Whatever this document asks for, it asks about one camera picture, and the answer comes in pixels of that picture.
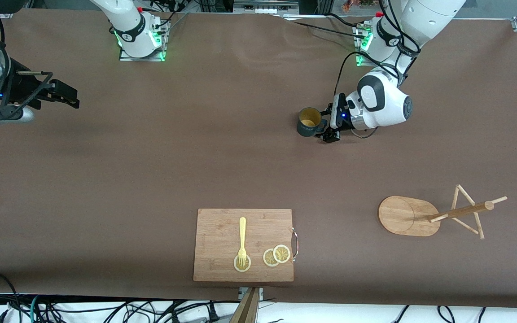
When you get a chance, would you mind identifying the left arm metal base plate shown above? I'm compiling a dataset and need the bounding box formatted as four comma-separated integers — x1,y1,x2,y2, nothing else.
355,25,403,68

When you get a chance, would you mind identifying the grey power strip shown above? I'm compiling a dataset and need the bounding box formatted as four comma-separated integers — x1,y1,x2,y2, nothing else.
234,0,299,15

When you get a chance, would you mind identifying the long black tabletop cable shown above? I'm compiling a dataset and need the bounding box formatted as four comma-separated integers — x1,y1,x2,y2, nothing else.
283,17,369,40

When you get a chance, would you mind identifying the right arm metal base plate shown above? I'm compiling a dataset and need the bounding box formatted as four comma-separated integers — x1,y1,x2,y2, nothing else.
119,20,168,62

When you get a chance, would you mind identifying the short black tabletop cable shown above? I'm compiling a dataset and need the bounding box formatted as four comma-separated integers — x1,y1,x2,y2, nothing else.
327,12,363,27

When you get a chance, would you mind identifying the wooden post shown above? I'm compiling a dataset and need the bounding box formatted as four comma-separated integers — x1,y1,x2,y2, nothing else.
229,287,260,323

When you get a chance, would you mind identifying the wooden cutting board metal handle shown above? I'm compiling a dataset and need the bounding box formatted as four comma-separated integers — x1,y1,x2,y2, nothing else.
193,208,299,283

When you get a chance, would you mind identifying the wooden mug rack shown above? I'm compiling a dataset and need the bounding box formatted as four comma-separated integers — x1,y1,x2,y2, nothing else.
378,184,508,240

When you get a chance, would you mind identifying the teal floor cable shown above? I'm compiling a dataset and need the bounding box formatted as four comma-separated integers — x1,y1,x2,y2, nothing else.
30,295,44,323

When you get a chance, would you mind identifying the yellow plastic fork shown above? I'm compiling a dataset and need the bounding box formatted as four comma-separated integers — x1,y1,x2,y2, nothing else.
237,217,247,267

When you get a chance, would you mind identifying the teal mug with yellow inside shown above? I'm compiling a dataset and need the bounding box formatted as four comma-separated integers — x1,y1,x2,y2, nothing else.
297,107,329,137

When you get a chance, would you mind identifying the metal clamp bracket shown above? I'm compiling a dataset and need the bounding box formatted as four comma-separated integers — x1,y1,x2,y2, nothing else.
238,287,263,302

